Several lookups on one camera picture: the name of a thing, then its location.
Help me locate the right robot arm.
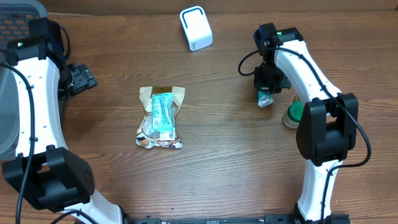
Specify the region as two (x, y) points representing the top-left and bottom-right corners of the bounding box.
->
(254, 23), (358, 223)

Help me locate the brown snack packet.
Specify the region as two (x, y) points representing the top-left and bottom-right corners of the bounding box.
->
(136, 86), (185, 149)

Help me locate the green lid white jar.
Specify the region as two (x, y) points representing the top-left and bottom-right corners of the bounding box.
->
(282, 101), (303, 129)

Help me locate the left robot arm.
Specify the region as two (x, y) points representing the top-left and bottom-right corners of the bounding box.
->
(2, 17), (131, 223)

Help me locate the grey plastic mesh basket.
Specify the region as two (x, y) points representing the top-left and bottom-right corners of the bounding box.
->
(0, 0), (66, 162)

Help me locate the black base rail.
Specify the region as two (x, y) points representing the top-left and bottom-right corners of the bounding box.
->
(127, 215), (351, 224)

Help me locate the light green wipes packet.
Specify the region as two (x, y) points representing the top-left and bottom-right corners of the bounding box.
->
(151, 92), (174, 133)

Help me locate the small teal white packet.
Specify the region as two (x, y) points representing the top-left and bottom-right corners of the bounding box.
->
(257, 91), (274, 108)

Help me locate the white barcode scanner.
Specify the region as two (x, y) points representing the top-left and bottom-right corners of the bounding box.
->
(179, 6), (213, 52)

